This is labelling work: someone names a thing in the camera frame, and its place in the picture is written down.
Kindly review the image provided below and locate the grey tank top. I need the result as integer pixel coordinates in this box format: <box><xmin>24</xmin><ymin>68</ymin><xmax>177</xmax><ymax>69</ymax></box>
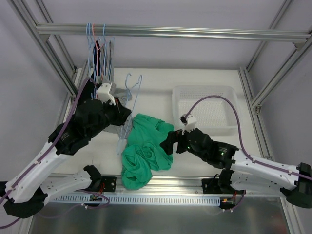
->
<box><xmin>96</xmin><ymin>36</ymin><xmax>135</xmax><ymax>139</ymax></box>

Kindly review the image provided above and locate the aluminium frame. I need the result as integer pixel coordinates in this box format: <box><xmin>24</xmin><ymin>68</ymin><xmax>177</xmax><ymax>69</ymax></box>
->
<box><xmin>7</xmin><ymin>0</ymin><xmax>312</xmax><ymax>234</ymax></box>

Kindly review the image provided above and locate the front aluminium rail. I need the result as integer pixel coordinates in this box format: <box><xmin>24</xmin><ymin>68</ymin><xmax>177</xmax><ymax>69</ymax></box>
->
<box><xmin>45</xmin><ymin>174</ymin><xmax>281</xmax><ymax>197</ymax></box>

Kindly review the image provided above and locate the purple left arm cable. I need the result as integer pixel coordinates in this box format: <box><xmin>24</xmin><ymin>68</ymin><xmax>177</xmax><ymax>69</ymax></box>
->
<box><xmin>0</xmin><ymin>78</ymin><xmax>98</xmax><ymax>229</ymax></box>

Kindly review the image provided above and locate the white perforated plastic basket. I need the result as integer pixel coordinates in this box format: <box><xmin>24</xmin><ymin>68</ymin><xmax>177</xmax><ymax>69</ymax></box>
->
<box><xmin>172</xmin><ymin>85</ymin><xmax>239</xmax><ymax>136</ymax></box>

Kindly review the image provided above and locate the black tank top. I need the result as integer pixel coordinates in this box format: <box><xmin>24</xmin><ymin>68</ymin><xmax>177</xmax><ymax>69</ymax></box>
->
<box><xmin>77</xmin><ymin>41</ymin><xmax>101</xmax><ymax>107</ymax></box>

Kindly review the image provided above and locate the black left base bracket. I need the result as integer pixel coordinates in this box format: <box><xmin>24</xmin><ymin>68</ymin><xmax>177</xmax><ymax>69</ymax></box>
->
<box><xmin>100</xmin><ymin>176</ymin><xmax>117</xmax><ymax>193</ymax></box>

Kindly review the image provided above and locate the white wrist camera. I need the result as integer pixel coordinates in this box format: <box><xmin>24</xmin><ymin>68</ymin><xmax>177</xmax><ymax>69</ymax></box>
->
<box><xmin>180</xmin><ymin>114</ymin><xmax>197</xmax><ymax>134</ymax></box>
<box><xmin>97</xmin><ymin>83</ymin><xmax>116</xmax><ymax>105</ymax></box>

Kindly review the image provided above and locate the green tank top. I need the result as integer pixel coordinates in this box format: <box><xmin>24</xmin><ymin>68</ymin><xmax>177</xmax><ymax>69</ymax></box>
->
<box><xmin>121</xmin><ymin>114</ymin><xmax>174</xmax><ymax>190</ymax></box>

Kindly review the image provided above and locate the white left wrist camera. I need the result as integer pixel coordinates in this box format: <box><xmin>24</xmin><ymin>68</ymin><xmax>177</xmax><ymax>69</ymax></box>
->
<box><xmin>97</xmin><ymin>83</ymin><xmax>116</xmax><ymax>105</ymax></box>

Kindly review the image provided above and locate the light blue wire hanger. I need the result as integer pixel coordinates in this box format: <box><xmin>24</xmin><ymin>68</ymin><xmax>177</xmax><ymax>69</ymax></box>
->
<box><xmin>116</xmin><ymin>73</ymin><xmax>143</xmax><ymax>156</ymax></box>

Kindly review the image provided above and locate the white slotted cable duct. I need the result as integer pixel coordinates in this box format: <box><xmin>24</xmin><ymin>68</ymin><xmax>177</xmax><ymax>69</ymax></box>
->
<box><xmin>53</xmin><ymin>193</ymin><xmax>221</xmax><ymax>206</ymax></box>

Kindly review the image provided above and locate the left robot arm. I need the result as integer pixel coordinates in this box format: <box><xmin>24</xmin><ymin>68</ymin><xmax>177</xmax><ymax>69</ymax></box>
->
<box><xmin>0</xmin><ymin>99</ymin><xmax>131</xmax><ymax>218</ymax></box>

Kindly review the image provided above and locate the aluminium hanging rail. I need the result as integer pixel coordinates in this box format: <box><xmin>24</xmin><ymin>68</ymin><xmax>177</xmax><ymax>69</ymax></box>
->
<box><xmin>36</xmin><ymin>23</ymin><xmax>312</xmax><ymax>43</ymax></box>

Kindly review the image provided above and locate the black right base bracket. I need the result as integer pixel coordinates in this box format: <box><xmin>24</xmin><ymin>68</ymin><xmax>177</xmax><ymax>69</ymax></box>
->
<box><xmin>201</xmin><ymin>178</ymin><xmax>222</xmax><ymax>194</ymax></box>

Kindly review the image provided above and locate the black base bracket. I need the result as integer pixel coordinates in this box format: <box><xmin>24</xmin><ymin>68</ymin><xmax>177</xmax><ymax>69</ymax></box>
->
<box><xmin>100</xmin><ymin>176</ymin><xmax>117</xmax><ymax>193</ymax></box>
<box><xmin>201</xmin><ymin>178</ymin><xmax>222</xmax><ymax>194</ymax></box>

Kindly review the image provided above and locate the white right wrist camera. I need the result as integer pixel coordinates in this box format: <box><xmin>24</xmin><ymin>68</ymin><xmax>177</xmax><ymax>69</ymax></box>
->
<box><xmin>180</xmin><ymin>114</ymin><xmax>197</xmax><ymax>134</ymax></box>

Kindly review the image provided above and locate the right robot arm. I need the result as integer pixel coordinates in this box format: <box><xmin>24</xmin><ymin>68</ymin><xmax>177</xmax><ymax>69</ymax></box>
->
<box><xmin>160</xmin><ymin>128</ymin><xmax>312</xmax><ymax>209</ymax></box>

